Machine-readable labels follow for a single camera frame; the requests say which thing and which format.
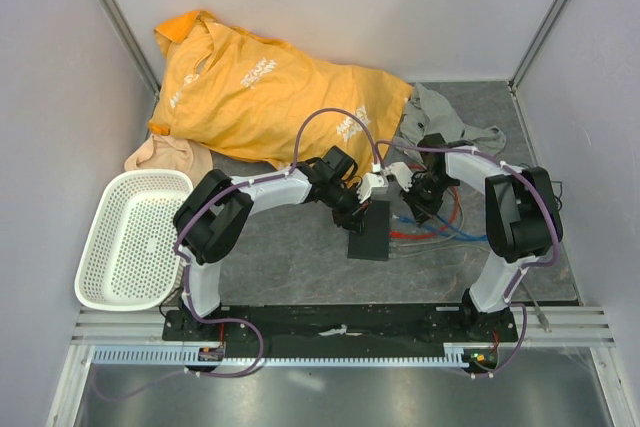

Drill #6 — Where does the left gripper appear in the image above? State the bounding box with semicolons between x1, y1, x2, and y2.
323;181;371;236

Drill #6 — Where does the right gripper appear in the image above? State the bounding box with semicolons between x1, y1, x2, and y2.
399;173;455;226

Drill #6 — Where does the black network switch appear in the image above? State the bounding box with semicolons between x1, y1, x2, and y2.
347;200;391;261

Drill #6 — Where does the orange printed t-shirt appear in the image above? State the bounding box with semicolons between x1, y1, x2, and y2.
149;11;412;174

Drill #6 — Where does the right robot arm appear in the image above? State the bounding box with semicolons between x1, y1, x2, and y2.
401;134;563;341

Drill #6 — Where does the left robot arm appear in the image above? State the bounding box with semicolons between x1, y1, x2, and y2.
173;147;371;340

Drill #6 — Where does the grey t-shirt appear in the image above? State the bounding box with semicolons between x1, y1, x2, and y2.
395;84;507;155

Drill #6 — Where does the beige cloth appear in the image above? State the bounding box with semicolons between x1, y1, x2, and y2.
124;134;213;176

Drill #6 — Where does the white perforated plastic basket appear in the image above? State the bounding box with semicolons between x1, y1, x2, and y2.
74;169;193;312

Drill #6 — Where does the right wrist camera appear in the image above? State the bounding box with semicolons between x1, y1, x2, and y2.
386;162;413;192

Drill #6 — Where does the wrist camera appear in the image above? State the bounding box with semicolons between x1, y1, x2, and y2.
386;162;413;192
356;173;389;204

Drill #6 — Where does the red ethernet cable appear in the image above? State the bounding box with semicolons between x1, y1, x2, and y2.
389;186;461;239

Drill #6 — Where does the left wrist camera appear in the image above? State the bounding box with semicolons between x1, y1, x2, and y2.
356;173;389;204

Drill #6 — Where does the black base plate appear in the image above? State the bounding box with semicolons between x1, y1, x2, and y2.
162;303;518;357

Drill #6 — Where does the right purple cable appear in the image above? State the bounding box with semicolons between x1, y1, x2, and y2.
373;140;560;381

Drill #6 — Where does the purple cable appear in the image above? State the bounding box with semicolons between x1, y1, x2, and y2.
92;107;384;401
373;140;560;381

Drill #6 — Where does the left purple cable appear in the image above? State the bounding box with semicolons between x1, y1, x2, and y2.
92;107;384;401

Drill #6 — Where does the grey slotted cable duct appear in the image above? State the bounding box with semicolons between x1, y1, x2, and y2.
92;345;471;368

